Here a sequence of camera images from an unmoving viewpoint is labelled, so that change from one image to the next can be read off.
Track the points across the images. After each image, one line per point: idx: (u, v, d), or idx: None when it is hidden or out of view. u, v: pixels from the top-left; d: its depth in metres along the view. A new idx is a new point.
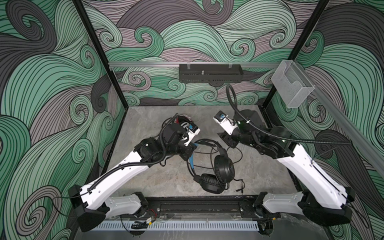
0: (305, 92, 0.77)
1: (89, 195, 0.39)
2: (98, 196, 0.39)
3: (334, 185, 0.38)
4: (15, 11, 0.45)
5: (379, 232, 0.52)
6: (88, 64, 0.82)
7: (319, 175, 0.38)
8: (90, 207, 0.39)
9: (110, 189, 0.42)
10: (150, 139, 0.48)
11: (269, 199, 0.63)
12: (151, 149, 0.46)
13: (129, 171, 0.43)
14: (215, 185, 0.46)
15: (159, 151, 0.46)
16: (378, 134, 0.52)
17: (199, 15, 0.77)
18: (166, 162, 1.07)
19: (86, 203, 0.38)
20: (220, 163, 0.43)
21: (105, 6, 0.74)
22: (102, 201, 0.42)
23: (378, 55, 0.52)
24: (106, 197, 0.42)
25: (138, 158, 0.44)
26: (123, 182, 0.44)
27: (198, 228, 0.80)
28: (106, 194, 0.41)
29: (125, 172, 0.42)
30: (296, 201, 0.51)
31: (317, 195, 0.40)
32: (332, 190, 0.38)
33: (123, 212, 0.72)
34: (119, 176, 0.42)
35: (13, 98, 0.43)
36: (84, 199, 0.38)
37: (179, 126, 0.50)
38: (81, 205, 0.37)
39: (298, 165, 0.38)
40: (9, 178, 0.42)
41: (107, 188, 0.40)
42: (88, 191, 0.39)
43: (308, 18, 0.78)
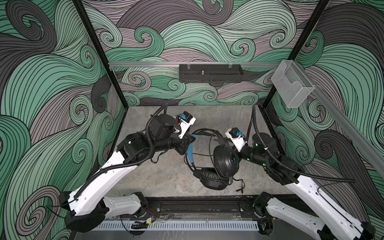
0: (305, 92, 0.77)
1: (76, 202, 0.37)
2: (84, 203, 0.37)
3: (346, 216, 0.40)
4: (15, 11, 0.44)
5: (379, 232, 0.52)
6: (88, 64, 0.82)
7: (326, 204, 0.41)
8: (78, 214, 0.37)
9: (97, 194, 0.39)
10: (135, 136, 0.42)
11: (275, 206, 0.62)
12: (135, 147, 0.39)
13: (113, 173, 0.38)
14: (217, 181, 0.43)
15: (144, 149, 0.40)
16: (379, 134, 0.52)
17: (200, 15, 0.77)
18: (166, 162, 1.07)
19: (74, 211, 0.36)
20: (220, 155, 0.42)
21: (105, 6, 0.74)
22: (94, 206, 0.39)
23: (378, 55, 0.52)
24: (97, 201, 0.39)
25: (121, 158, 0.39)
26: (111, 186, 0.41)
27: (199, 228, 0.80)
28: (94, 199, 0.39)
29: (108, 175, 0.38)
30: (314, 226, 0.49)
31: (331, 226, 0.41)
32: (343, 220, 0.39)
33: (124, 212, 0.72)
34: (103, 180, 0.38)
35: (13, 98, 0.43)
36: (71, 207, 0.37)
37: (167, 118, 0.42)
38: (69, 213, 0.36)
39: (304, 191, 0.43)
40: (9, 178, 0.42)
41: (92, 194, 0.38)
42: (75, 199, 0.37)
43: (308, 18, 0.78)
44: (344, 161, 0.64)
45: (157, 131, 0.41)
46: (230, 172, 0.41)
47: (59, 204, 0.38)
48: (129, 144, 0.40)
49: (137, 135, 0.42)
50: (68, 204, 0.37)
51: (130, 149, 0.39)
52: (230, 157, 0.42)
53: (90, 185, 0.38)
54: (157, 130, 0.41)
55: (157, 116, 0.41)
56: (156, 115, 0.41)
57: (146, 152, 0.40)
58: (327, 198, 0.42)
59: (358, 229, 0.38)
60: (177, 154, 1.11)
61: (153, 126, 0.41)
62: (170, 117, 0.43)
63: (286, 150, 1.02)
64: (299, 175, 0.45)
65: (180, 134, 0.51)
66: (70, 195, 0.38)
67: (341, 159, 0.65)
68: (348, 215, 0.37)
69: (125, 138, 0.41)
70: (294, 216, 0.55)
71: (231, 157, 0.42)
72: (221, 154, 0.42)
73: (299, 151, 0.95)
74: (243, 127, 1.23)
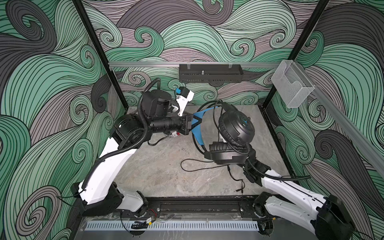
0: (305, 92, 0.77)
1: (85, 192, 0.37)
2: (92, 192, 0.37)
3: (309, 193, 0.47)
4: (15, 10, 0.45)
5: (378, 231, 0.52)
6: (88, 64, 0.82)
7: (290, 188, 0.50)
8: (90, 203, 0.37)
9: (104, 183, 0.38)
10: (127, 119, 0.36)
11: (273, 202, 0.63)
12: (128, 128, 0.34)
13: (112, 161, 0.35)
14: (232, 151, 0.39)
15: (139, 130, 0.35)
16: (379, 134, 0.52)
17: (200, 15, 0.77)
18: (166, 162, 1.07)
19: (86, 200, 0.36)
20: (227, 121, 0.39)
21: (105, 6, 0.74)
22: (104, 193, 0.40)
23: (378, 55, 0.52)
24: (107, 189, 0.40)
25: (115, 144, 0.35)
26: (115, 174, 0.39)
27: (198, 228, 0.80)
28: (101, 188, 0.38)
29: (108, 163, 0.35)
30: (307, 216, 0.49)
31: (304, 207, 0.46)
32: (305, 196, 0.46)
33: (128, 207, 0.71)
34: (105, 169, 0.36)
35: (13, 98, 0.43)
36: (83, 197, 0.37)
37: (160, 93, 0.36)
38: (81, 204, 0.36)
39: (269, 181, 0.54)
40: (10, 177, 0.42)
41: (98, 183, 0.36)
42: (83, 189, 0.37)
43: (308, 18, 0.78)
44: (344, 161, 0.64)
45: (150, 108, 0.36)
46: (242, 139, 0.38)
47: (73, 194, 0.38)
48: (120, 128, 0.35)
49: (129, 116, 0.37)
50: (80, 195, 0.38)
51: (122, 132, 0.35)
52: (239, 123, 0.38)
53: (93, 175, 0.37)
54: (150, 107, 0.35)
55: (148, 92, 0.35)
56: (148, 90, 0.36)
57: (140, 134, 0.35)
58: (291, 184, 0.51)
59: (319, 201, 0.44)
60: (177, 154, 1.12)
61: (145, 103, 0.35)
62: (163, 92, 0.37)
63: (286, 149, 1.02)
64: (268, 170, 0.58)
65: (180, 112, 0.45)
66: (79, 186, 0.38)
67: (341, 159, 0.65)
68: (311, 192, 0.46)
69: (115, 122, 0.36)
70: (289, 210, 0.55)
71: (241, 121, 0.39)
72: (227, 120, 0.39)
73: (299, 150, 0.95)
74: None
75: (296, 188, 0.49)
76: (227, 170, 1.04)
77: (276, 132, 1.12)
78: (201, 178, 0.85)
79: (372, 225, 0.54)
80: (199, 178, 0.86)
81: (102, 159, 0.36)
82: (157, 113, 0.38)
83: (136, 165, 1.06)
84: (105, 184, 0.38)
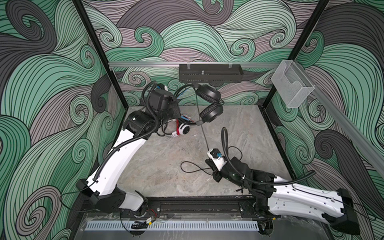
0: (305, 92, 0.77)
1: (97, 184, 0.38)
2: (106, 181, 0.38)
3: (325, 195, 0.45)
4: (15, 10, 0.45)
5: (378, 232, 0.52)
6: (88, 64, 0.82)
7: (305, 194, 0.46)
8: (102, 193, 0.38)
9: (115, 173, 0.40)
10: (137, 113, 0.43)
11: (277, 205, 0.61)
12: (139, 121, 0.41)
13: (126, 149, 0.40)
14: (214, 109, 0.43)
15: (150, 122, 0.41)
16: (379, 134, 0.52)
17: (199, 15, 0.77)
18: (166, 162, 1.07)
19: (97, 191, 0.37)
20: (202, 90, 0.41)
21: (105, 6, 0.74)
22: (113, 184, 0.41)
23: (378, 55, 0.52)
24: (114, 181, 0.41)
25: (129, 134, 0.41)
26: (125, 164, 0.42)
27: (199, 228, 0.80)
28: (113, 178, 0.40)
29: (122, 153, 0.40)
30: (317, 211, 0.51)
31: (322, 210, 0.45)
32: (324, 200, 0.44)
33: (129, 207, 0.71)
34: (120, 157, 0.39)
35: (13, 98, 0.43)
36: (94, 189, 0.38)
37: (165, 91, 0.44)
38: (93, 195, 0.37)
39: (283, 193, 0.48)
40: (10, 177, 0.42)
41: (112, 173, 0.39)
42: (95, 181, 0.39)
43: (308, 18, 0.78)
44: (344, 161, 0.64)
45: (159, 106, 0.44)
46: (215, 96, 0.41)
47: (81, 190, 0.38)
48: (134, 120, 0.42)
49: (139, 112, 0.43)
50: (89, 188, 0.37)
51: (136, 125, 0.41)
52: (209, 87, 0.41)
53: (106, 165, 0.39)
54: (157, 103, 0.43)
55: (154, 90, 0.43)
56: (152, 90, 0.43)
57: (152, 125, 0.42)
58: (304, 189, 0.47)
59: (338, 200, 0.44)
60: (177, 154, 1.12)
61: (152, 100, 0.44)
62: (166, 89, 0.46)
63: (286, 150, 1.02)
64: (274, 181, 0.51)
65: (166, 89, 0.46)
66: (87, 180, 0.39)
67: (341, 159, 0.65)
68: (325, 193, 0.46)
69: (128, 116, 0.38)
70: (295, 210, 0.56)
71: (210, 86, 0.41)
72: (203, 88, 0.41)
73: (299, 150, 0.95)
74: (243, 127, 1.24)
75: (311, 193, 0.46)
76: None
77: (276, 132, 1.12)
78: (201, 178, 0.85)
79: (372, 225, 0.54)
80: (199, 178, 0.86)
81: (119, 147, 0.40)
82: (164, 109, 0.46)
83: (136, 165, 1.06)
84: (117, 173, 0.41)
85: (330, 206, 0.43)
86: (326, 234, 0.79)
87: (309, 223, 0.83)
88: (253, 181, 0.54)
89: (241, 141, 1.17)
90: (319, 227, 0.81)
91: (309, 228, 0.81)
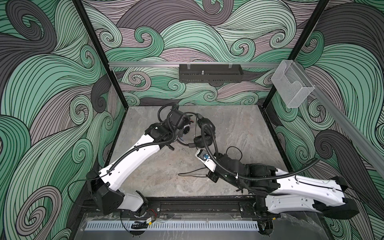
0: (305, 92, 0.77)
1: (109, 175, 0.41)
2: (118, 175, 0.41)
3: (326, 185, 0.42)
4: (15, 10, 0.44)
5: (378, 231, 0.52)
6: (88, 64, 0.82)
7: (308, 187, 0.42)
8: (112, 186, 0.40)
9: (128, 169, 0.43)
10: (159, 125, 0.51)
11: (273, 204, 0.61)
12: (160, 132, 0.49)
13: (144, 150, 0.45)
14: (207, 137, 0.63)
15: (166, 133, 0.49)
16: (379, 134, 0.52)
17: (199, 15, 0.77)
18: (166, 162, 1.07)
19: (108, 183, 0.40)
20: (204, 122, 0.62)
21: (105, 6, 0.74)
22: (120, 182, 0.43)
23: (378, 55, 0.52)
24: (123, 179, 0.44)
25: (148, 139, 0.47)
26: (137, 164, 0.46)
27: (199, 228, 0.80)
28: (124, 174, 0.43)
29: (139, 152, 0.45)
30: (308, 203, 0.51)
31: (323, 200, 0.42)
32: (327, 191, 0.41)
33: (129, 206, 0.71)
34: (138, 155, 0.45)
35: (13, 98, 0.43)
36: (105, 180, 0.40)
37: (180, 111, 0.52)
38: (103, 185, 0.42)
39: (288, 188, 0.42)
40: (9, 177, 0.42)
41: (126, 168, 0.43)
42: (108, 172, 0.41)
43: (308, 18, 0.78)
44: (344, 161, 0.64)
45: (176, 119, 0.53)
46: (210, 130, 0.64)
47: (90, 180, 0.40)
48: (155, 129, 0.50)
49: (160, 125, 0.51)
50: (101, 179, 0.40)
51: (156, 133, 0.49)
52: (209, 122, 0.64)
53: (123, 161, 0.43)
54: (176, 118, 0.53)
55: (174, 110, 0.53)
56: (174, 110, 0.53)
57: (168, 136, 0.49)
58: (307, 182, 0.43)
59: (338, 190, 0.42)
60: (177, 154, 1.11)
61: (173, 117, 0.54)
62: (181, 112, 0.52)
63: (286, 149, 1.02)
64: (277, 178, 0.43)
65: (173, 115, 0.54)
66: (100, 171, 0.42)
67: (341, 160, 0.65)
68: (326, 184, 0.43)
69: (151, 126, 0.51)
70: (289, 204, 0.56)
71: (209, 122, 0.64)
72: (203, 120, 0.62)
73: (299, 150, 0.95)
74: (243, 127, 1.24)
75: (313, 184, 0.42)
76: None
77: (276, 132, 1.12)
78: (201, 178, 0.85)
79: (372, 225, 0.54)
80: (199, 178, 0.86)
81: (139, 147, 0.46)
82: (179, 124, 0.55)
83: None
84: (127, 172, 0.44)
85: (334, 198, 0.40)
86: (326, 234, 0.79)
87: (309, 223, 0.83)
88: (249, 178, 0.46)
89: (241, 141, 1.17)
90: (319, 227, 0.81)
91: (309, 228, 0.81)
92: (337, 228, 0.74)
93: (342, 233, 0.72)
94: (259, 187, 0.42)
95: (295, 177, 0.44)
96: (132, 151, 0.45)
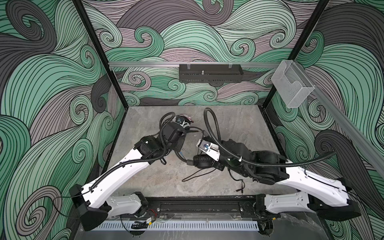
0: (305, 92, 0.77)
1: (91, 193, 0.39)
2: (100, 194, 0.39)
3: (333, 184, 0.40)
4: (15, 10, 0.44)
5: (378, 232, 0.52)
6: (88, 64, 0.82)
7: (316, 183, 0.39)
8: (92, 205, 0.38)
9: (110, 188, 0.41)
10: (150, 138, 0.48)
11: (271, 203, 0.62)
12: (150, 146, 0.46)
13: (131, 167, 0.43)
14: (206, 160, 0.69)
15: (158, 148, 0.46)
16: (379, 134, 0.52)
17: (199, 15, 0.77)
18: (166, 162, 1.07)
19: (88, 202, 0.38)
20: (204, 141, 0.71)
21: (105, 6, 0.74)
22: (102, 200, 0.41)
23: (378, 55, 0.52)
24: (105, 197, 0.41)
25: (137, 155, 0.45)
26: (121, 182, 0.43)
27: (198, 228, 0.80)
28: (106, 192, 0.41)
29: (125, 169, 0.42)
30: (303, 202, 0.51)
31: (325, 199, 0.40)
32: (334, 191, 0.39)
33: (125, 211, 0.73)
34: (121, 173, 0.42)
35: (13, 98, 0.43)
36: (86, 198, 0.38)
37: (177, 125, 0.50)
38: (83, 204, 0.37)
39: (297, 181, 0.38)
40: (9, 178, 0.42)
41: (109, 186, 0.40)
42: (90, 190, 0.39)
43: (308, 18, 0.78)
44: (344, 161, 0.64)
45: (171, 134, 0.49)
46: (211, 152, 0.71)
47: (72, 196, 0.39)
48: (146, 144, 0.47)
49: (151, 138, 0.48)
50: (82, 196, 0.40)
51: (146, 148, 0.46)
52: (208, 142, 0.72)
53: (106, 178, 0.41)
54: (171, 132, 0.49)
55: (168, 124, 0.49)
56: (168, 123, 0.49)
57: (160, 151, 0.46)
58: (315, 177, 0.40)
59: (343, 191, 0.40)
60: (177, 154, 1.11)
61: (167, 130, 0.50)
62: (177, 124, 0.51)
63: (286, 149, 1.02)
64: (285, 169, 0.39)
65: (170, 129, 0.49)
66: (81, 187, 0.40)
67: (341, 159, 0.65)
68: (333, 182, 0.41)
69: (142, 139, 0.48)
70: (286, 203, 0.56)
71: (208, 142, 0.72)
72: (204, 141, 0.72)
73: (299, 150, 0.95)
74: (242, 127, 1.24)
75: (320, 181, 0.40)
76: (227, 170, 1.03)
77: (276, 132, 1.12)
78: (201, 178, 0.85)
79: (372, 225, 0.54)
80: (199, 178, 0.86)
81: (125, 164, 0.43)
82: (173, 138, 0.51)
83: None
84: (111, 189, 0.42)
85: (339, 198, 0.39)
86: (326, 234, 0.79)
87: (309, 223, 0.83)
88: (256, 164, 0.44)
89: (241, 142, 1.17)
90: (319, 227, 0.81)
91: (309, 228, 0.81)
92: (337, 229, 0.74)
93: (342, 233, 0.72)
94: (265, 174, 0.39)
95: (305, 171, 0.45)
96: (116, 168, 0.43)
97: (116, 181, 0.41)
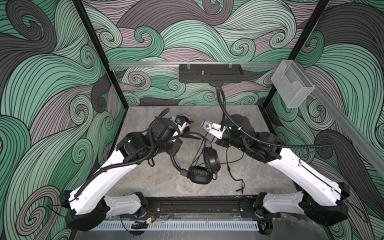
0: (305, 92, 0.78)
1: (76, 201, 0.37)
2: (84, 202, 0.37)
3: (326, 181, 0.40)
4: (15, 10, 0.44)
5: (379, 232, 0.52)
6: (88, 64, 0.82)
7: (308, 174, 0.40)
8: (79, 213, 0.37)
9: (97, 194, 0.39)
10: (135, 136, 0.41)
11: (269, 199, 0.63)
12: (134, 146, 0.39)
13: (113, 172, 0.38)
14: (203, 176, 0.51)
15: (143, 148, 0.39)
16: (379, 134, 0.52)
17: (199, 15, 0.77)
18: (166, 162, 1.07)
19: (74, 210, 0.36)
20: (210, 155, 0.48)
21: (105, 6, 0.74)
22: (94, 204, 0.40)
23: (378, 55, 0.52)
24: (96, 201, 0.40)
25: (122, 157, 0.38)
26: (110, 184, 0.40)
27: (199, 228, 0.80)
28: (93, 200, 0.39)
29: (109, 174, 0.38)
30: (295, 201, 0.51)
31: (313, 193, 0.41)
32: (324, 187, 0.39)
33: (124, 212, 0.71)
34: (105, 179, 0.38)
35: (13, 98, 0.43)
36: (72, 206, 0.37)
37: (170, 121, 0.44)
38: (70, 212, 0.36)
39: (287, 166, 0.40)
40: (9, 178, 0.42)
41: (95, 192, 0.38)
42: (75, 198, 0.37)
43: (308, 18, 0.78)
44: (344, 161, 0.64)
45: (160, 131, 0.42)
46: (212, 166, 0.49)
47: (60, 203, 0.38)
48: (129, 143, 0.40)
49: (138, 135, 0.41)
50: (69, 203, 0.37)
51: (130, 148, 0.39)
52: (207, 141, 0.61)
53: (92, 184, 0.38)
54: (161, 129, 0.42)
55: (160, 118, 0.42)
56: (159, 118, 0.42)
57: (145, 151, 0.39)
58: (309, 168, 0.41)
59: (337, 191, 0.39)
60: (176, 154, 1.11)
61: (156, 126, 0.43)
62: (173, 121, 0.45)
63: None
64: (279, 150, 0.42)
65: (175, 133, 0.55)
66: (70, 193, 0.38)
67: (341, 159, 0.65)
68: (327, 180, 0.40)
69: (125, 137, 0.41)
70: (280, 201, 0.57)
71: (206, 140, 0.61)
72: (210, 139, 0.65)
73: (299, 150, 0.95)
74: None
75: (313, 174, 0.40)
76: (226, 170, 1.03)
77: (277, 132, 1.12)
78: None
79: (372, 225, 0.54)
80: None
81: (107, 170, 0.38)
82: (163, 138, 0.44)
83: None
84: (98, 195, 0.39)
85: (327, 195, 0.38)
86: (326, 234, 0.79)
87: (309, 223, 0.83)
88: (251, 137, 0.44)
89: None
90: (319, 227, 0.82)
91: (309, 228, 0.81)
92: (337, 229, 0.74)
93: (342, 234, 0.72)
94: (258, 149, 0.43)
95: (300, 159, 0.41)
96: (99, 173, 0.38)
97: (99, 188, 0.38)
